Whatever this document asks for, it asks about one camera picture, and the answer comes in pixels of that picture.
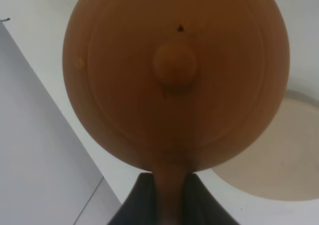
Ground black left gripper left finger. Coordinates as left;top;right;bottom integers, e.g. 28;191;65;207
108;173;160;225

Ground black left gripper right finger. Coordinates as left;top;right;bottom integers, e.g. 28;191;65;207
183;173;239;225

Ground brown clay teapot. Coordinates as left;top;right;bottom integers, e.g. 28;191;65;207
62;0;290;225

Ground beige round teapot saucer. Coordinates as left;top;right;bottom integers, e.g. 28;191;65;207
213;90;319;201

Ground white partition panel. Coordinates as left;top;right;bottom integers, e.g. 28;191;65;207
0;25;121;225

